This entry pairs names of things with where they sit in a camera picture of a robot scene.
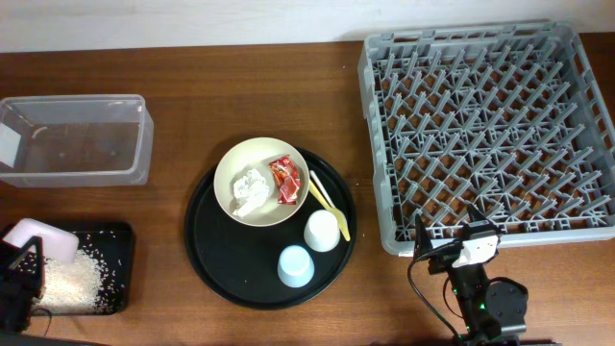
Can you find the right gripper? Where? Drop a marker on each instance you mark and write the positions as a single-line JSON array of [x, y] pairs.
[[443, 259]]

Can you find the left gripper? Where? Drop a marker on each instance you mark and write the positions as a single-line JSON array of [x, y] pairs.
[[17, 281]]

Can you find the pink small bowl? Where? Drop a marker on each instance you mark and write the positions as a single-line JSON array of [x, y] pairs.
[[57, 244]]

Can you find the red snack wrapper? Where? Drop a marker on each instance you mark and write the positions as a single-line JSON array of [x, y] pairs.
[[287, 179]]

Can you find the white tissue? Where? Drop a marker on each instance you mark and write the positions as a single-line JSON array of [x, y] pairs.
[[250, 192]]

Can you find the beige large bowl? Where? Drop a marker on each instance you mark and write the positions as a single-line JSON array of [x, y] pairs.
[[256, 153]]

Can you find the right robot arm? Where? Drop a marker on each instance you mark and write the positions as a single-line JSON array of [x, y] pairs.
[[493, 310]]

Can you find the grey dishwasher rack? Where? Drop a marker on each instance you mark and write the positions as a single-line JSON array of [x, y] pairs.
[[506, 118]]

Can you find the pile of rice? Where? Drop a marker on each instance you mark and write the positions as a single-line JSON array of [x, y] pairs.
[[95, 283]]

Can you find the black rectangular tray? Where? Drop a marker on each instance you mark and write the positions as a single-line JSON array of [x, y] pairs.
[[74, 228]]

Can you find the clear plastic bin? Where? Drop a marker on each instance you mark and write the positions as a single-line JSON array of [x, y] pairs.
[[76, 140]]

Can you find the yellow plastic spoon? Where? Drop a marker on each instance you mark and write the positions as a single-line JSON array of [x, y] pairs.
[[340, 217]]

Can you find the white cup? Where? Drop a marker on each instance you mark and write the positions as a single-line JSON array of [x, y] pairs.
[[321, 232]]

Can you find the white plastic fork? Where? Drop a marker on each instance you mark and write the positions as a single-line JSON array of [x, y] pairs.
[[321, 188]]

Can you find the light blue cup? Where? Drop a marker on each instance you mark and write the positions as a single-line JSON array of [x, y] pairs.
[[295, 266]]

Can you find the round black tray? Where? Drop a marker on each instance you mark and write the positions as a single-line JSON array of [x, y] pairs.
[[240, 263]]

